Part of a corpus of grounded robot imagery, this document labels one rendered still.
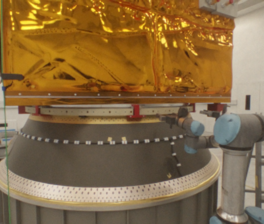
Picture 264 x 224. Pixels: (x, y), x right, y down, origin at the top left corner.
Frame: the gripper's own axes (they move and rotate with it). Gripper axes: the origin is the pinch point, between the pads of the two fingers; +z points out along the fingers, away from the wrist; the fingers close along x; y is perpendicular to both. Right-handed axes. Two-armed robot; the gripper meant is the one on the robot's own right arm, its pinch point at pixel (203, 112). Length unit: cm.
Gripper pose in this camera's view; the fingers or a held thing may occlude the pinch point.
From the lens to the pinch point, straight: 179.1
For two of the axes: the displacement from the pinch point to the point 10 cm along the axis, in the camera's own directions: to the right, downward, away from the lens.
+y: -1.5, 9.8, 1.6
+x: 5.3, -0.6, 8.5
